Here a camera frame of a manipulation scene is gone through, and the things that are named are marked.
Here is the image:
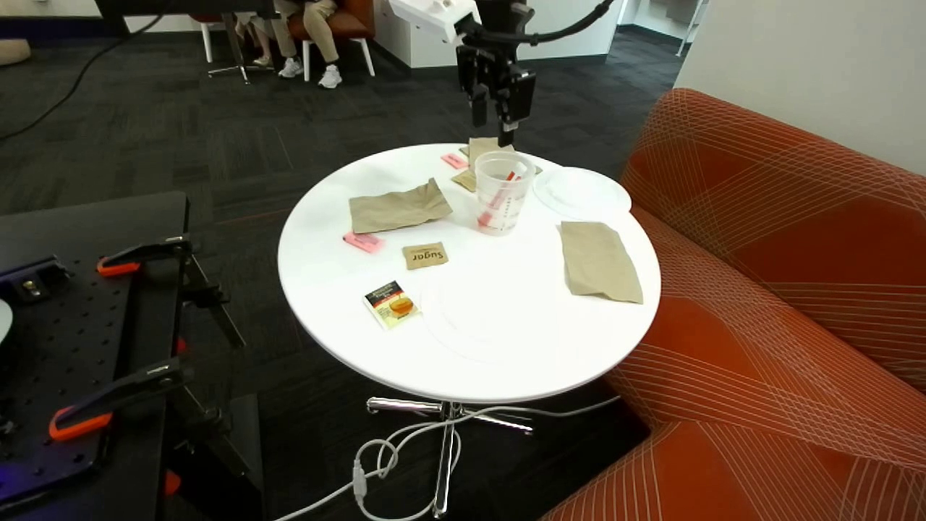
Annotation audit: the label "brown napkin behind cup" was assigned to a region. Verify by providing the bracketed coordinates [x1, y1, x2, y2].
[451, 136, 499, 195]

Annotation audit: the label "orange black clamp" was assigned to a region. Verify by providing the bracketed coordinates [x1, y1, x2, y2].
[94, 234, 245, 348]
[45, 359, 217, 443]

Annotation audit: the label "white cable on floor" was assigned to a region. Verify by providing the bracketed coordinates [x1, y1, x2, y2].
[275, 392, 624, 521]

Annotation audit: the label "pink sweetener packet back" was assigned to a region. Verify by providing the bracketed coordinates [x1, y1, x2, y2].
[440, 153, 467, 172]

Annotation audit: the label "orange patterned sofa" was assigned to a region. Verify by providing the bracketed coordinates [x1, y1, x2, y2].
[543, 87, 926, 521]

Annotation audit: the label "brown napkin left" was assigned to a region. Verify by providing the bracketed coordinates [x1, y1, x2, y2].
[350, 179, 451, 234]

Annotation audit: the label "chrome table base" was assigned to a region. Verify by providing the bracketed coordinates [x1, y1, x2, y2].
[352, 398, 531, 521]

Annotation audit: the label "black perforated robot base table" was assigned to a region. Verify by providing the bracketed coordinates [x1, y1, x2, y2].
[0, 191, 263, 521]

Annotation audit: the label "small brown paper packet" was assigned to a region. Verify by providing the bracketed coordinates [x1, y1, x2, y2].
[401, 244, 447, 269]

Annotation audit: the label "round white table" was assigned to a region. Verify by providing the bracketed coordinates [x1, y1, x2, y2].
[278, 144, 658, 405]

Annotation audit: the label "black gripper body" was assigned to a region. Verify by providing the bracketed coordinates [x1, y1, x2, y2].
[456, 30, 534, 121]

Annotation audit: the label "lower orange black clamp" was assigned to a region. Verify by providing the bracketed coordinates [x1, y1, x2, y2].
[45, 359, 217, 443]

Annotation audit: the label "black floor cable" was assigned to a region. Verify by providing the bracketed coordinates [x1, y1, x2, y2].
[0, 13, 168, 144]

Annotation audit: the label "seated person legs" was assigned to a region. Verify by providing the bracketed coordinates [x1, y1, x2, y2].
[245, 0, 347, 94]

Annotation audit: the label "clear plastic measuring cup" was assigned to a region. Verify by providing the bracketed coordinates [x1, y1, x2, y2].
[475, 152, 534, 234]

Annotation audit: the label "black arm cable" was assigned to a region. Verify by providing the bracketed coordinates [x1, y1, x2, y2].
[467, 0, 616, 49]

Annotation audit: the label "red marker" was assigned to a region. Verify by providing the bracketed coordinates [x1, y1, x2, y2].
[476, 173, 518, 234]

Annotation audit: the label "upper orange black clamp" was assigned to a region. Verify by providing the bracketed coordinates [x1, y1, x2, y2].
[94, 234, 245, 348]

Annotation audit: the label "colourful snack packet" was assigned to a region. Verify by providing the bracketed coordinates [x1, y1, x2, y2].
[363, 280, 415, 327]

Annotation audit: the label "clear plastic lid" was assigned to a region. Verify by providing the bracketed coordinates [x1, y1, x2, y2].
[531, 169, 629, 215]

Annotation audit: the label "brown napkin right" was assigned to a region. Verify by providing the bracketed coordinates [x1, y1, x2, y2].
[557, 223, 641, 305]

